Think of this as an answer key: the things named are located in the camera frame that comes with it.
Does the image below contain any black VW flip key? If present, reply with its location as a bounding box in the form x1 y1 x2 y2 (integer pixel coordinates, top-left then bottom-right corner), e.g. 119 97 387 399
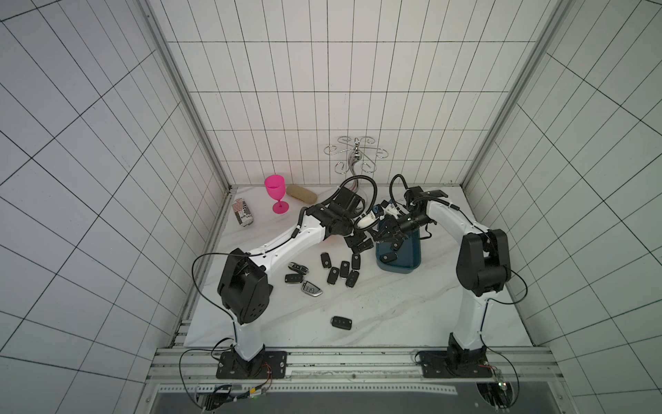
321 252 333 268
380 252 398 263
327 267 341 285
351 254 361 271
340 260 351 278

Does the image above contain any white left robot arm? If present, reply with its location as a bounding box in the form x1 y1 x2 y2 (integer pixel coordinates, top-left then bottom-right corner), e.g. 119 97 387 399
217 186 377 362

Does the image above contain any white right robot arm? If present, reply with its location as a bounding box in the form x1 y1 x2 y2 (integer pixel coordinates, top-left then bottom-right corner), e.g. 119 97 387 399
375 186 512 352

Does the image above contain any teal plastic storage box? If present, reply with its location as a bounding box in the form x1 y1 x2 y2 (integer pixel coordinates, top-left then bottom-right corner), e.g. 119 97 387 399
373 222 422 274

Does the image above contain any black flip key buttons up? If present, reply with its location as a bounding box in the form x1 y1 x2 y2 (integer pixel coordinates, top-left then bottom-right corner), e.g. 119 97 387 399
346 270 360 288

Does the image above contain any chrome black smart key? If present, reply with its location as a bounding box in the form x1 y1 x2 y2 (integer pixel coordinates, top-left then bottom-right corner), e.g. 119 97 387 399
288 262 310 275

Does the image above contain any silver black smart key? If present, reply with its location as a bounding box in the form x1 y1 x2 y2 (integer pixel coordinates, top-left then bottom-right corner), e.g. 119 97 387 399
301 281 323 298

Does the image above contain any black smart key fob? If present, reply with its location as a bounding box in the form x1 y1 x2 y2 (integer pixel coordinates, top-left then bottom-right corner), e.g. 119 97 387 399
284 274 304 284

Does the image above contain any lone black flip key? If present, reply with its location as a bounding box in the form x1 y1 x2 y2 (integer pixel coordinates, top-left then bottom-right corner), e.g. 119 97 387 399
331 316 353 331

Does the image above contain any beige woven glasses case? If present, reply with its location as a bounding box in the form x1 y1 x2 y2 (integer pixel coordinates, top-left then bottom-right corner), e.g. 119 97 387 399
286 185 318 205

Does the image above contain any silver metal cup rack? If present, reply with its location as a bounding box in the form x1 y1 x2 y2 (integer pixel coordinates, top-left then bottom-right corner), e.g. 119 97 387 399
323 136 389 175

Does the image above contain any pink plastic wine goblet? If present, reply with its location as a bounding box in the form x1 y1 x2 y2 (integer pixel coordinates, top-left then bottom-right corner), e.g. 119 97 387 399
265 174 289 215

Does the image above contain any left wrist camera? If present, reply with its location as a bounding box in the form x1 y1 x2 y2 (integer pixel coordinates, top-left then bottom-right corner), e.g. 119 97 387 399
355 213 379 230

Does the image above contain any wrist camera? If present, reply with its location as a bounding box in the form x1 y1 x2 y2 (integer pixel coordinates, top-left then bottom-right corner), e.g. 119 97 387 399
355 213 379 230
373 200 403 218

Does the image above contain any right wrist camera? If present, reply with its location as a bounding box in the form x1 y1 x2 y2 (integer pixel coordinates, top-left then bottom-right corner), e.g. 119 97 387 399
373 200 403 218

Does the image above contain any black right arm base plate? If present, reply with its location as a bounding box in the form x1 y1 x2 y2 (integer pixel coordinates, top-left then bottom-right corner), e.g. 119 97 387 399
415 350 493 380

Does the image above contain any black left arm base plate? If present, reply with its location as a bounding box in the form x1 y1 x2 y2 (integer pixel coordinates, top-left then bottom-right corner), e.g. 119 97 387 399
215 349 288 380

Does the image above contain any aluminium frame rail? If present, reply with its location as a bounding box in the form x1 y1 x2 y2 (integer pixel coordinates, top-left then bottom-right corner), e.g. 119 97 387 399
148 347 563 391

